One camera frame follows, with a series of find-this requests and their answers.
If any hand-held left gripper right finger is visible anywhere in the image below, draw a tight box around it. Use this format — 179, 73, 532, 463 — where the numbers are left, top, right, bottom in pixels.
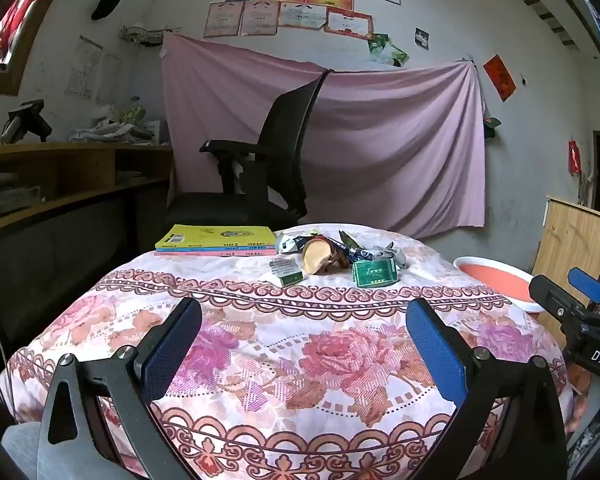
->
405, 297, 568, 480

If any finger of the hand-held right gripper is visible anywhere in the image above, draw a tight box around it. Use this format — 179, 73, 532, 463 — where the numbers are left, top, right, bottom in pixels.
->
528, 274, 588, 331
567, 267, 600, 305

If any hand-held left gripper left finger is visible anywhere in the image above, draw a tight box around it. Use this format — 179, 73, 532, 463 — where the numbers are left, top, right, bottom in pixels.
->
36, 297, 203, 480

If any orange bucket with white rim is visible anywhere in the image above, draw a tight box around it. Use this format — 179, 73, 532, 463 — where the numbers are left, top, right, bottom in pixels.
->
452, 256, 543, 318

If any green cigarette pack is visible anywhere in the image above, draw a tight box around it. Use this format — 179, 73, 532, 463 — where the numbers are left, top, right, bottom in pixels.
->
351, 259, 398, 289

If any grey wrapper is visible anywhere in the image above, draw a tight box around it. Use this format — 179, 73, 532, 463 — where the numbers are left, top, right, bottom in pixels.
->
370, 242, 408, 267

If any blue snack wrapper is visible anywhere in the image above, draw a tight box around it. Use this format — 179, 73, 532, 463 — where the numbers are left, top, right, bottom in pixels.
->
330, 237, 376, 268

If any white and green cigarette box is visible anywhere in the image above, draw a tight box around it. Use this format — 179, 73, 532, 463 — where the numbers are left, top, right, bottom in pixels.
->
269, 257, 306, 288

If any brown apple piece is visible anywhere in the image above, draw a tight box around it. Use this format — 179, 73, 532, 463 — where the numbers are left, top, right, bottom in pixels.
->
301, 236, 348, 277

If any white wrapper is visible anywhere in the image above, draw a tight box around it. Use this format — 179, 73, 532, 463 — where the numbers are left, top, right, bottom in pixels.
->
275, 232, 321, 256

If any wooden cabinet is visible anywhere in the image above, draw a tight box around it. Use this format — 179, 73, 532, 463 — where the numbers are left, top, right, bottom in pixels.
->
530, 195, 600, 311

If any yellow book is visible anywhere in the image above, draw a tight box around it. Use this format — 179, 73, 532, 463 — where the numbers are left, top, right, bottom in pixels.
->
155, 224, 278, 251

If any red hanging packet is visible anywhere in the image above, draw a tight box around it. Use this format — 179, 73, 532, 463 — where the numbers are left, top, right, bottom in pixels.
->
567, 137, 582, 176

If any wooden desk with shelves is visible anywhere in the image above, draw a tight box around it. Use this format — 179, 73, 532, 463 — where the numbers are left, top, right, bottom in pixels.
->
0, 141, 173, 241

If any black office chair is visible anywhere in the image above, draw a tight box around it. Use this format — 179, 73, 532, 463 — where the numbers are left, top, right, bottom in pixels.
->
166, 71, 331, 233

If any pink hanging cloth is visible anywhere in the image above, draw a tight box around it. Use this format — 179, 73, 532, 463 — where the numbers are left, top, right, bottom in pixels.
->
161, 32, 487, 238

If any pile of papers and bags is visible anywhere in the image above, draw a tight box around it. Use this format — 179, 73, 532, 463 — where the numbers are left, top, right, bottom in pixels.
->
69, 97, 168, 146

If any black stand device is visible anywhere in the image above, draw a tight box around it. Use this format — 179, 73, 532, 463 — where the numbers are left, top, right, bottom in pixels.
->
0, 100, 53, 145

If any flower photo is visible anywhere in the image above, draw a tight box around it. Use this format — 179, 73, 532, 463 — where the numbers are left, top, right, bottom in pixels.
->
380, 42, 410, 68
367, 33, 390, 61

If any wooden framed window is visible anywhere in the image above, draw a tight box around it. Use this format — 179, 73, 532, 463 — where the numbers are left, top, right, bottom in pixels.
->
0, 0, 78, 97

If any red paper wall decoration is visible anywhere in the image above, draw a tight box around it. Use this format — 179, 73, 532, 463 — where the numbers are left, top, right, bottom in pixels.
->
482, 54, 517, 102

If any white wall calendar sheet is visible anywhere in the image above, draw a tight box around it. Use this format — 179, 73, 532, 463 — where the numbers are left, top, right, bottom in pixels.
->
65, 35, 103, 102

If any wire wall shelf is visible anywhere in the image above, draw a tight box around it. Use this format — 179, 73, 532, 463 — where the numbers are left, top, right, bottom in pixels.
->
120, 24, 181, 47

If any black wall-hung object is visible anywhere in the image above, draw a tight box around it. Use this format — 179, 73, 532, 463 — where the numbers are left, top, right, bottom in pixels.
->
91, 0, 123, 22

